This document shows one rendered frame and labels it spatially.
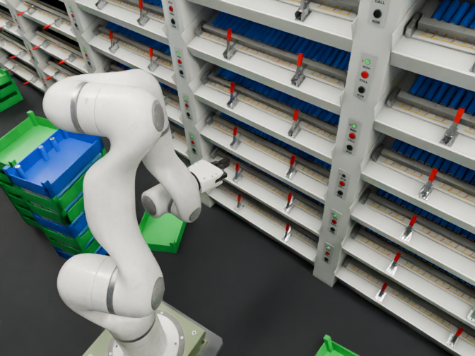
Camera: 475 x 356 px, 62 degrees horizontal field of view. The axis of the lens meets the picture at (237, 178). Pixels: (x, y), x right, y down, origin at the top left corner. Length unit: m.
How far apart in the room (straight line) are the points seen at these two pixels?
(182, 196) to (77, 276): 0.32
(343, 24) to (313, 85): 0.20
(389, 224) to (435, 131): 0.39
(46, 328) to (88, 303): 0.93
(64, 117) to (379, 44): 0.69
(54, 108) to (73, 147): 0.95
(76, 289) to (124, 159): 0.32
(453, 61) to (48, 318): 1.66
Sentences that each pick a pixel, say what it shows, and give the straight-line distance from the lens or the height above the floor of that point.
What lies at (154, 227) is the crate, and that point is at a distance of 1.96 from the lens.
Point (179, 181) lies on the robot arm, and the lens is 1.04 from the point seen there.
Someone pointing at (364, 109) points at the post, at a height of 0.88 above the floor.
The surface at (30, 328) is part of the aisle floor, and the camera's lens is 1.88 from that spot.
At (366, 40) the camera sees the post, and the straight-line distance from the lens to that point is 1.01.
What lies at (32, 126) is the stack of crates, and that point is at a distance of 2.09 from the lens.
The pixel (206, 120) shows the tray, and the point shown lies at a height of 0.53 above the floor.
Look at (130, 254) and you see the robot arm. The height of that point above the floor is 0.84.
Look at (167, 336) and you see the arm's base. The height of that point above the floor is 0.37.
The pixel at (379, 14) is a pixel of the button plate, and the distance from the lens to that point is 0.97.
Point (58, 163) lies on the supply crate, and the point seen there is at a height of 0.48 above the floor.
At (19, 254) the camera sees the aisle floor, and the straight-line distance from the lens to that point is 2.12.
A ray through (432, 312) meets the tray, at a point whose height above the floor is 0.13.
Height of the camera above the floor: 1.50
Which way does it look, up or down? 45 degrees down
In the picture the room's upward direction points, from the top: 4 degrees counter-clockwise
